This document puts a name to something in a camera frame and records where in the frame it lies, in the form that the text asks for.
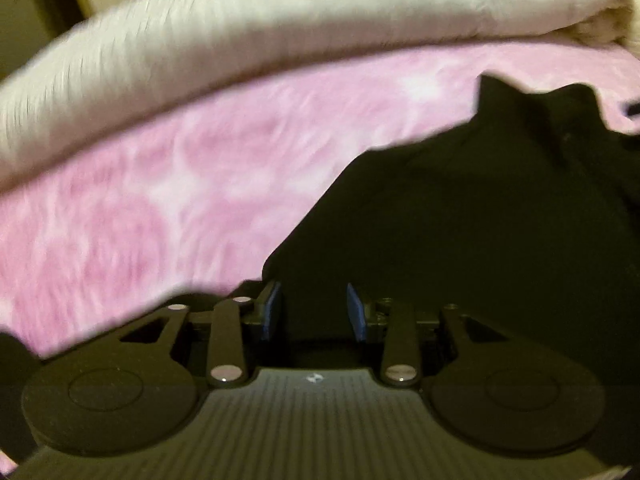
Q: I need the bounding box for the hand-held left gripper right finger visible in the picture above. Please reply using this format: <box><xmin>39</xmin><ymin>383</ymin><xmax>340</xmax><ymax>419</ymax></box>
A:
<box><xmin>346</xmin><ymin>282</ymin><xmax>502</xmax><ymax>390</ymax></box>

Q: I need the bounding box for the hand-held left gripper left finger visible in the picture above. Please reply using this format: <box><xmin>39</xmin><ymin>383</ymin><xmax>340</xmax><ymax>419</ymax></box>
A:
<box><xmin>119</xmin><ymin>281</ymin><xmax>284</xmax><ymax>389</ymax></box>

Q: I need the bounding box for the black garment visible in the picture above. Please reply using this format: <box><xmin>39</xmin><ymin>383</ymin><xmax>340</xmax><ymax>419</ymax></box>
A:
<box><xmin>262</xmin><ymin>73</ymin><xmax>640</xmax><ymax>361</ymax></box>

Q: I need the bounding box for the pink floral blanket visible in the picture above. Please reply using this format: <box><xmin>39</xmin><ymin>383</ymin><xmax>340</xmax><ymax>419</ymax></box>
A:
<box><xmin>0</xmin><ymin>42</ymin><xmax>640</xmax><ymax>361</ymax></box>

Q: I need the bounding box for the white quilted duvet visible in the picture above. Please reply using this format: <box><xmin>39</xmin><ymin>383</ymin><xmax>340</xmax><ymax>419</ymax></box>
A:
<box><xmin>0</xmin><ymin>0</ymin><xmax>640</xmax><ymax>196</ymax></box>

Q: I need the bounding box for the dark furniture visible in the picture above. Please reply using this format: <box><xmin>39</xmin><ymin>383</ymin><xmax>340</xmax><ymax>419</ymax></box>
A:
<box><xmin>0</xmin><ymin>0</ymin><xmax>151</xmax><ymax>83</ymax></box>

